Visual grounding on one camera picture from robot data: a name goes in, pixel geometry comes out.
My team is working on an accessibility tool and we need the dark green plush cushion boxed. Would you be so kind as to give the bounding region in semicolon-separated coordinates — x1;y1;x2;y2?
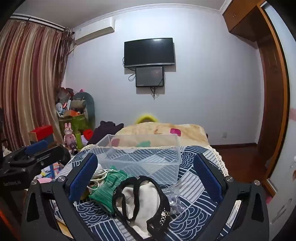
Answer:
72;91;96;131

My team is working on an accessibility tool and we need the dark purple garment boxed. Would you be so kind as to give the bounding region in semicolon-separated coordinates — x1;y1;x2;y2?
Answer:
87;120;125;146

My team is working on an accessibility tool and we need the red box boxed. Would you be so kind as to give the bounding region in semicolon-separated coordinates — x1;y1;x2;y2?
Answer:
29;125;54;142

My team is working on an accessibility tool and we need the clear plastic storage box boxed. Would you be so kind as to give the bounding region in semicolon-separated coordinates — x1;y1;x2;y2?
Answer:
87;134;181;185

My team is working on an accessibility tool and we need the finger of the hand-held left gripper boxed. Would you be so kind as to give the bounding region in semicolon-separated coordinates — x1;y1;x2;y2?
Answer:
5;140;49;164
22;146;72;173

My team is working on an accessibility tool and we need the small wall monitor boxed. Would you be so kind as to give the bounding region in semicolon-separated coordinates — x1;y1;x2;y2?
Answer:
135;66;165;88

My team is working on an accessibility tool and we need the wooden wardrobe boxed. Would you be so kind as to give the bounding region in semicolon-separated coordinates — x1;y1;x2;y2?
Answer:
222;0;291;193

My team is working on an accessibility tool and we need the yellow round rim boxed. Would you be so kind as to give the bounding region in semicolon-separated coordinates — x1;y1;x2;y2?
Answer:
135;113;160;125

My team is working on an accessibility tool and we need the curtain rail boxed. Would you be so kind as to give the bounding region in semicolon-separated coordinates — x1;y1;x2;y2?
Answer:
10;13;67;30

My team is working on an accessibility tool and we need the white door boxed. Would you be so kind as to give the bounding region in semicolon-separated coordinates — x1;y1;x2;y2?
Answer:
263;4;296;232

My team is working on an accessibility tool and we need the large wall television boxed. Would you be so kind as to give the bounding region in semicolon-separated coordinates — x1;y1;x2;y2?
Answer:
124;37;175;68

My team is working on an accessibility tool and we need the white cord bundle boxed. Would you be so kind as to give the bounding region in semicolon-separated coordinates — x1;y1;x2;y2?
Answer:
91;163;112;184

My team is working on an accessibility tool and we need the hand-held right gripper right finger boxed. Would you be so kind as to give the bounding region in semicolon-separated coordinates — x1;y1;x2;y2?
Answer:
182;153;271;241

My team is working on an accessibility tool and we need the white soft cloth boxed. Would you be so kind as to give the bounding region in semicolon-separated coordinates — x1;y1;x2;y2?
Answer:
120;180;163;240

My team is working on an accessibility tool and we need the striped brown curtain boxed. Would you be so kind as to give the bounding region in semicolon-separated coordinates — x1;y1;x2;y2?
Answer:
0;19;75;152

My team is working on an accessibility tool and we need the pile of toys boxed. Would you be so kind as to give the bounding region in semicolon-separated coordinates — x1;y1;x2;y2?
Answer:
55;87;87;118

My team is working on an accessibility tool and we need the beige fluffy blanket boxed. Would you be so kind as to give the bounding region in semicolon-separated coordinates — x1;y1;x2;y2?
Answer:
115;121;209;149

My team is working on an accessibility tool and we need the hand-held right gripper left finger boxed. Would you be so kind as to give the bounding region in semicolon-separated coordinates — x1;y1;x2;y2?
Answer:
21;153;99;241

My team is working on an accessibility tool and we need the pink bunny toy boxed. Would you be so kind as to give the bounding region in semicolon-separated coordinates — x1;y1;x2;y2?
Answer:
63;122;77;149

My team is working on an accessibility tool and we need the blue wave-patterned cloth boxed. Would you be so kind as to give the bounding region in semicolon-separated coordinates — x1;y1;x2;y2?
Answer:
49;145;241;241

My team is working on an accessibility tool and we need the clear crinkled plastic bag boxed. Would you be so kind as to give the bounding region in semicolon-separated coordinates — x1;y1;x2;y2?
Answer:
162;185;186;216

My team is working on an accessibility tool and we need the green cardboard box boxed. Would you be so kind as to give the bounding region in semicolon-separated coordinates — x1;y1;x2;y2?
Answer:
58;113;90;140

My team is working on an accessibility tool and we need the white cloth with black strap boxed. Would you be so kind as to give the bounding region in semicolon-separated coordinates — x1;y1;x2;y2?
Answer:
112;175;172;238

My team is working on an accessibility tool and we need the green knitted glove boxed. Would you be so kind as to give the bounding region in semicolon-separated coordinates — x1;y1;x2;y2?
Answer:
89;165;129;214

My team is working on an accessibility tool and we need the white air conditioner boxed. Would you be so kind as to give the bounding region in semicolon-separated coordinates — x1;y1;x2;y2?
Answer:
73;19;115;46

